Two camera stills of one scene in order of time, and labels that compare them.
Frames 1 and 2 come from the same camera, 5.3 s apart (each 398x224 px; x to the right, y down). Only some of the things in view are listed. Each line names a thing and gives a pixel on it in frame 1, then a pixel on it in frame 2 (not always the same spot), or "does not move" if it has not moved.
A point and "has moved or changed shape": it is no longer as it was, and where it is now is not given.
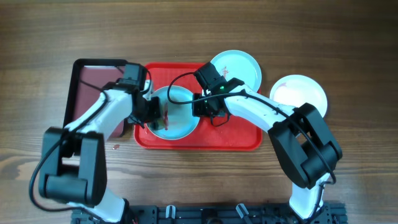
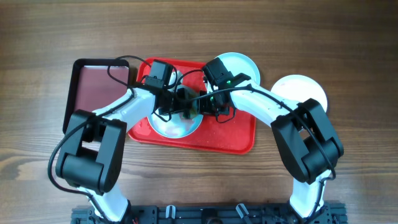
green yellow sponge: (158, 124) has moved or changed shape
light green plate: (176, 121) does not move
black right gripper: (200, 111) does not move
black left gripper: (155, 116) to (186, 104)
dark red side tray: (88, 76) does not move
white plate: (296, 90) does not move
